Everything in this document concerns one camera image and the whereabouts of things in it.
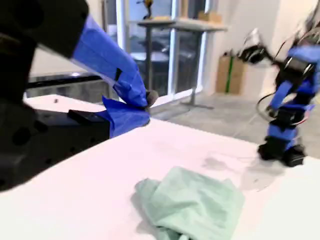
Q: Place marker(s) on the tall wooden board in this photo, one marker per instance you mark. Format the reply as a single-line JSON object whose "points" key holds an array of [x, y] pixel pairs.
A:
{"points": [[184, 8]]}

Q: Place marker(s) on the silver black camera box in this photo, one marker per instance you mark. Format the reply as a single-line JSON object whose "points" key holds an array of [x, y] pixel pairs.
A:
{"points": [[253, 41]]}

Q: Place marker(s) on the cardboard box with green strip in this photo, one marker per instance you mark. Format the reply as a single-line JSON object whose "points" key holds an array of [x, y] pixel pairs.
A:
{"points": [[237, 75]]}

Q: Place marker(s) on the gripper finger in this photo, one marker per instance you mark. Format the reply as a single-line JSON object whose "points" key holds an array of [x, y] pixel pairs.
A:
{"points": [[283, 96], [125, 117], [105, 55]]}

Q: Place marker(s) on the pale green T-shirt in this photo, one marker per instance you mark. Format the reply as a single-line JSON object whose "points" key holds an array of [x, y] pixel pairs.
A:
{"points": [[195, 200]]}

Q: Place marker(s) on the yellow black figure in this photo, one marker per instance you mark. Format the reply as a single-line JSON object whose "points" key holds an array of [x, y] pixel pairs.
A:
{"points": [[148, 3]]}

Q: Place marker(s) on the wooden box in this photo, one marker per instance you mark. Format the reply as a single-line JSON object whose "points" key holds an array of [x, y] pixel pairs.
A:
{"points": [[210, 17]]}

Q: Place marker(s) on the flat wooden piece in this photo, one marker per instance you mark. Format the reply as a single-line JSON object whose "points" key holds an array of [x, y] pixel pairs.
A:
{"points": [[162, 18]]}

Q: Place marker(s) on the grey standing desk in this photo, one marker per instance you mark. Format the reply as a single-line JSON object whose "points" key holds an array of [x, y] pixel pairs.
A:
{"points": [[180, 25]]}

